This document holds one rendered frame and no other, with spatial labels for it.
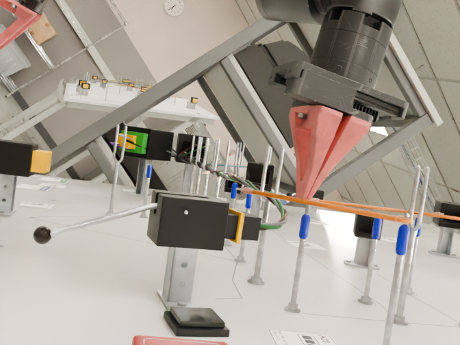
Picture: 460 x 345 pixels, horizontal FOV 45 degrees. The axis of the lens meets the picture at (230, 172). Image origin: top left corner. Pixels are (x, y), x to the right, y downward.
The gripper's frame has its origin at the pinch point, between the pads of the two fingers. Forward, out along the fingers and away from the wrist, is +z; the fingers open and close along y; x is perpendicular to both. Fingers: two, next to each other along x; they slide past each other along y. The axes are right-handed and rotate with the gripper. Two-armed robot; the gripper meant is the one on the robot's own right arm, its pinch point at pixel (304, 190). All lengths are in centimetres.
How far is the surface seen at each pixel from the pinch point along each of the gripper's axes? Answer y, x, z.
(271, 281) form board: -4.5, -12.2, 9.9
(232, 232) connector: 4.4, -1.7, 5.1
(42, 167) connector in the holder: 22.1, -35.9, 7.0
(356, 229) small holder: -17.9, -22.8, 2.2
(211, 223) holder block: 6.6, -0.7, 4.8
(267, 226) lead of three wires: 0.8, -3.7, 3.9
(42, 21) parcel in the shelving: 109, -693, -115
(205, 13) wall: -86, -745, -213
